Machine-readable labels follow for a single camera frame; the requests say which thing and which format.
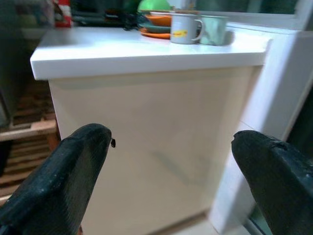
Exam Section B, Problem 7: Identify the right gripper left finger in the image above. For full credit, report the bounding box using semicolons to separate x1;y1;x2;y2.
0;123;117;235

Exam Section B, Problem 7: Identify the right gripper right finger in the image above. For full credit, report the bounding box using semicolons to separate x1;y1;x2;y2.
231;130;313;235

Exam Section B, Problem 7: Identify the wooden wine rack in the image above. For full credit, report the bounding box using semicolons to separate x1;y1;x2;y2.
0;80;61;205

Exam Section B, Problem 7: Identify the cream cabinet with white top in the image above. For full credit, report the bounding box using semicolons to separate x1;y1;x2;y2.
30;24;273;235

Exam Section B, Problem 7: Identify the dark grey panel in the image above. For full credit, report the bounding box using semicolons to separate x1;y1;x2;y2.
0;0;54;129

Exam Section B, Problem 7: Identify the green enamel mug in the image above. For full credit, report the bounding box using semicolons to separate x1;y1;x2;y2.
199;15;229;46

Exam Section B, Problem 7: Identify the red box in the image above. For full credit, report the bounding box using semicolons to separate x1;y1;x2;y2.
53;0;73;27

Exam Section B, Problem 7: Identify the orange plate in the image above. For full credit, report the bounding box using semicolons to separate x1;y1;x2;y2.
140;28;172;40

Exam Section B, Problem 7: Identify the dark green plate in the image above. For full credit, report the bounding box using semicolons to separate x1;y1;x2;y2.
138;23;172;34

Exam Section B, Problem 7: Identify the white enamel mug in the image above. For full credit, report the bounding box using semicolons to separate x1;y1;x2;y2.
170;13;205;45

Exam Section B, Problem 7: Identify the orange bowl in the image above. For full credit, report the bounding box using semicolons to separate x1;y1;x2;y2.
144;13;173;27

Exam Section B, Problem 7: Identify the bright green bowl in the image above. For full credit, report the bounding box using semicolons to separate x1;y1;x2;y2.
137;0;173;13

